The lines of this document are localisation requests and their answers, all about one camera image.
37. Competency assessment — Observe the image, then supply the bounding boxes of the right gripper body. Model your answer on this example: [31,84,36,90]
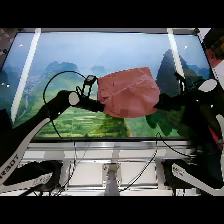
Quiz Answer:
[153,93,177,113]

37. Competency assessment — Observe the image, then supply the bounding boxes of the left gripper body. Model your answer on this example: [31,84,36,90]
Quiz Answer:
[78,95,106,113]

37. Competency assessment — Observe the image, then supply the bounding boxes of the tan garment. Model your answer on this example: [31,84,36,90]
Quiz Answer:
[97,66,161,119]

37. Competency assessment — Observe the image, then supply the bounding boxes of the person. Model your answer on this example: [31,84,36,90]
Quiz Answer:
[201,28,224,81]

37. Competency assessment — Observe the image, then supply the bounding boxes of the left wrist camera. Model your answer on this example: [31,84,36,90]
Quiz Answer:
[81,74,99,98]

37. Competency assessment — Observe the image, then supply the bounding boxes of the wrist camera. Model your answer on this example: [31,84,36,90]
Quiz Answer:
[81,74,99,98]
[173,71,188,95]

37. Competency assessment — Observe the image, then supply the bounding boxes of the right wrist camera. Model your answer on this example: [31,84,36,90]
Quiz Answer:
[173,71,188,95]

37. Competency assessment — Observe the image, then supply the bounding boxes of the black cable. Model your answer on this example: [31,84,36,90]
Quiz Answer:
[42,69,88,140]
[118,131,193,193]

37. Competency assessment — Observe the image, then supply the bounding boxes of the silver frame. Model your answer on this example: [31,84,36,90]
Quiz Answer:
[18,139,204,197]

